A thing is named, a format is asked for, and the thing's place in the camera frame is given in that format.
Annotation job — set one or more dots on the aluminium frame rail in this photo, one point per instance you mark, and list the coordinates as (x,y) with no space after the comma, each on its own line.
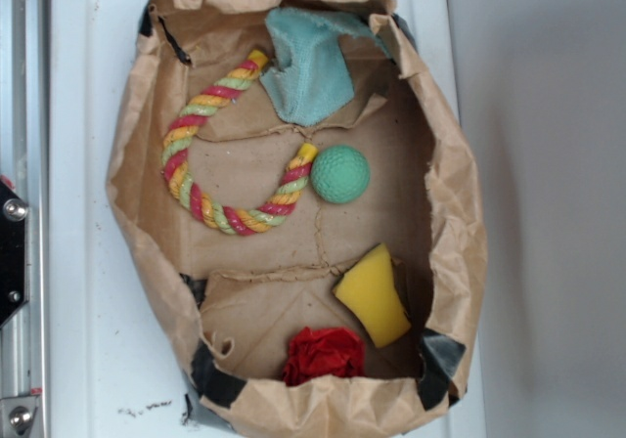
(23,122)

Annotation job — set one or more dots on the black metal bracket with bolts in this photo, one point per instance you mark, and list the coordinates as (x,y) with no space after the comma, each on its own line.
(14,290)

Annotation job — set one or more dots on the yellow sponge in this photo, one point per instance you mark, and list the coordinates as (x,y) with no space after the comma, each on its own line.
(368,291)

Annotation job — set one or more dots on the multicolour twisted rope toy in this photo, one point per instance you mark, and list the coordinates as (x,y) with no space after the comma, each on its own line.
(181,184)

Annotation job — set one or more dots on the white plastic tray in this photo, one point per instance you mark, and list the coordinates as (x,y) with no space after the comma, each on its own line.
(113,370)

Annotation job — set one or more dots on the brown paper bag tray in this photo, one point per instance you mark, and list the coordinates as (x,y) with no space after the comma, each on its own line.
(230,305)

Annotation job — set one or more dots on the red crumpled paper ball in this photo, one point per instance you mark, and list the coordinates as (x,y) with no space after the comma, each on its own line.
(327,351)

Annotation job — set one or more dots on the green dimpled rubber ball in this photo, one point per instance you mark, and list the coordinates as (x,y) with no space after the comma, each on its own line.
(340,174)

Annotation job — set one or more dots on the light blue cloth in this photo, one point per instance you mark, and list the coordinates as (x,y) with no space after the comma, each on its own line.
(309,79)

